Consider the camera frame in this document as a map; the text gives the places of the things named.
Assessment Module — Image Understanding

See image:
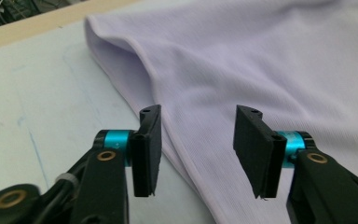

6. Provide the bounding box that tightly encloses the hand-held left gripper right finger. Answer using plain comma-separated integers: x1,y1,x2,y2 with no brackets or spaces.
232,105,317,200

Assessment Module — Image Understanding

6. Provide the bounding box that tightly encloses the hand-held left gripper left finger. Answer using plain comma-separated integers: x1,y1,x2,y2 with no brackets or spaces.
93,104,163,198

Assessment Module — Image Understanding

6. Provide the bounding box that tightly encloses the lilac printed towel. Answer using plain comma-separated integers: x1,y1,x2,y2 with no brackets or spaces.
84,0,358,224

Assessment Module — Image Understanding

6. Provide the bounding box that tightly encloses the white foam mat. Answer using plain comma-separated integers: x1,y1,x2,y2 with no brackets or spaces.
0,0,219,224

